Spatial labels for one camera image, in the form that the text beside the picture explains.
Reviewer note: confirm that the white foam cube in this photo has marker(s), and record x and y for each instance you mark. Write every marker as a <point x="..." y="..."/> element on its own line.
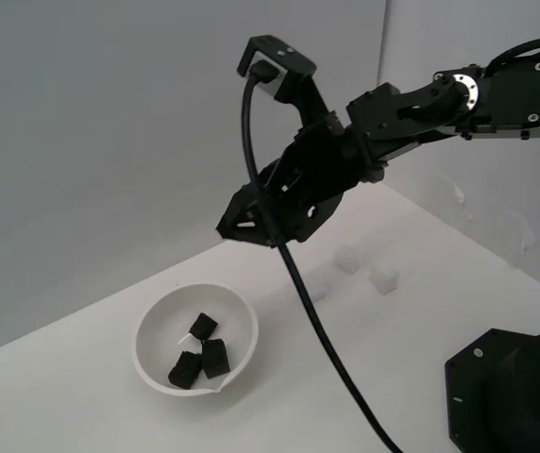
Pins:
<point x="348" y="258"/>
<point x="385" y="280"/>
<point x="318" y="287"/>

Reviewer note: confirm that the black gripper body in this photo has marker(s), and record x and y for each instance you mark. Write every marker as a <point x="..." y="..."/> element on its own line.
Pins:
<point x="326" y="170"/>

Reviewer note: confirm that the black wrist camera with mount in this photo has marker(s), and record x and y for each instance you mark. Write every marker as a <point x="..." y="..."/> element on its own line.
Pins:
<point x="289" y="61"/>

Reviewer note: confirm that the white bowl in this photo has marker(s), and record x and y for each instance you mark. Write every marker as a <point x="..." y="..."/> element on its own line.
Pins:
<point x="166" y="321"/>

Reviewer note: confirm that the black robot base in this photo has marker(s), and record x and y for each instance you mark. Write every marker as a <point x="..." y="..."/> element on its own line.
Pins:
<point x="496" y="391"/>

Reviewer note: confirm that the black foam cube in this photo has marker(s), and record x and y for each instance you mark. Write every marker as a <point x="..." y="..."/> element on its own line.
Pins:
<point x="184" y="370"/>
<point x="215" y="358"/>
<point x="204" y="325"/>

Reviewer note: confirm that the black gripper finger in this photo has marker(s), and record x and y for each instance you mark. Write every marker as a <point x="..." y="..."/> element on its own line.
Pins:
<point x="232" y="229"/>
<point x="279" y="181"/>

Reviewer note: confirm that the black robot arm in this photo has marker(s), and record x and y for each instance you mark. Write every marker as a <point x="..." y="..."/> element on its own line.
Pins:
<point x="511" y="94"/>

